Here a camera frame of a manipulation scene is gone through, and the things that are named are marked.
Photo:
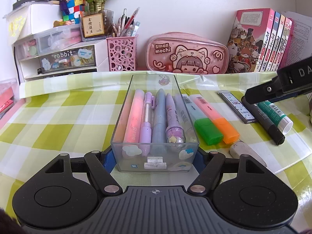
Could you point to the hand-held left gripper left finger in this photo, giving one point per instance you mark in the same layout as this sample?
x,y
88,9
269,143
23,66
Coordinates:
x,y
108,160

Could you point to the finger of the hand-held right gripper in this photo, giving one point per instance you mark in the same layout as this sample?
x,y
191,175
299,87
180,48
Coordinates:
x,y
260,93

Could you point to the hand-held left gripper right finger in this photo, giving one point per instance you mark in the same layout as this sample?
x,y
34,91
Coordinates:
x,y
200,160

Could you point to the pencil lead case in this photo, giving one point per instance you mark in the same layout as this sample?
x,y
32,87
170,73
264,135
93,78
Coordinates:
x,y
237,106

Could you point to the green white glue stick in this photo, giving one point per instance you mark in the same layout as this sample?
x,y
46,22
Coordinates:
x,y
280,117

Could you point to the black marker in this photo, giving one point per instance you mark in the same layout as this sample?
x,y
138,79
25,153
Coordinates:
x,y
267,124

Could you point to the green capped highlighter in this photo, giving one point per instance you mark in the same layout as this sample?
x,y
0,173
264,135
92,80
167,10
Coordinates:
x,y
209,130

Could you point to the orange capped highlighter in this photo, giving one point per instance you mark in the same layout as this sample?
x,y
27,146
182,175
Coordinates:
x,y
226,129

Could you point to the grey eraser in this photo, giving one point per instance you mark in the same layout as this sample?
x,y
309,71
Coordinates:
x,y
243,151

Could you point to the pink highlighter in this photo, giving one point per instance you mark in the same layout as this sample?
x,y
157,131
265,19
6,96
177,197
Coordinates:
x,y
134,117

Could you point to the purple cartoon pen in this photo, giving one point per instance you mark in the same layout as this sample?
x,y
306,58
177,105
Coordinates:
x,y
171,117

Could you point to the purple mechanical pencil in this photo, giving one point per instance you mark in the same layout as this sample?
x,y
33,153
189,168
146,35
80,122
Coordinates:
x,y
146,117

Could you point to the light blue pen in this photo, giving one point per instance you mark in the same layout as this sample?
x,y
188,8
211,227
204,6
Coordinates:
x,y
159,117

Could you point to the clear plastic box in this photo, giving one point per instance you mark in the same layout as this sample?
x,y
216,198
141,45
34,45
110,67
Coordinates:
x,y
156,82

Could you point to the grey pink spine book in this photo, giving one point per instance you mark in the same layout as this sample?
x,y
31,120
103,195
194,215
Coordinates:
x,y
285,43

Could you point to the cream spine book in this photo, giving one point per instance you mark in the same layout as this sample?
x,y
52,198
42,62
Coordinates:
x,y
277,46

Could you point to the stack of printed papers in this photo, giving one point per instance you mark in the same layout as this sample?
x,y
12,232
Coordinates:
x,y
301,39

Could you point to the blue spine book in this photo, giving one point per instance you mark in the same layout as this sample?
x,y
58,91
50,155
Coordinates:
x,y
271,46

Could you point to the small white eraser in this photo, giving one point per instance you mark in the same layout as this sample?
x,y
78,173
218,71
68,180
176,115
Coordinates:
x,y
155,166
154,160

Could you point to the green checkered tablecloth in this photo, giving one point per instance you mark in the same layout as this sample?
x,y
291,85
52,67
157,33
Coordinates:
x,y
61,117

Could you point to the pink cartoon pencil case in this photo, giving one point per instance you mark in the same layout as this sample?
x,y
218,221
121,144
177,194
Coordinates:
x,y
187,53

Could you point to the pink mesh pen holder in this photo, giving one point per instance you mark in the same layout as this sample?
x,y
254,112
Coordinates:
x,y
121,53

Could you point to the white drawer organizer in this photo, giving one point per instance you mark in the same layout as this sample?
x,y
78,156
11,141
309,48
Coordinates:
x,y
68,58

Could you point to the pink red packet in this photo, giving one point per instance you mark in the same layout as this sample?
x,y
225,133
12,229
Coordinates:
x,y
6,100

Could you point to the assorted pens bundle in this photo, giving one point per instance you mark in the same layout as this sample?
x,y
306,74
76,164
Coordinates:
x,y
126,24

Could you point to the lucky bamboo in glass vase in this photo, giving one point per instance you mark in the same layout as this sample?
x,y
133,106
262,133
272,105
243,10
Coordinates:
x,y
96,22

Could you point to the small colourful figurines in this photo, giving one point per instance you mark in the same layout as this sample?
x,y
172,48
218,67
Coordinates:
x,y
65,23

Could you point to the white storage box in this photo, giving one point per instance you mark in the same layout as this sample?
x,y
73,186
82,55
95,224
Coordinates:
x,y
36,19

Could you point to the colourful puzzle cube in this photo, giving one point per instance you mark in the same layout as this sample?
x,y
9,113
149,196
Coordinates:
x,y
74,4

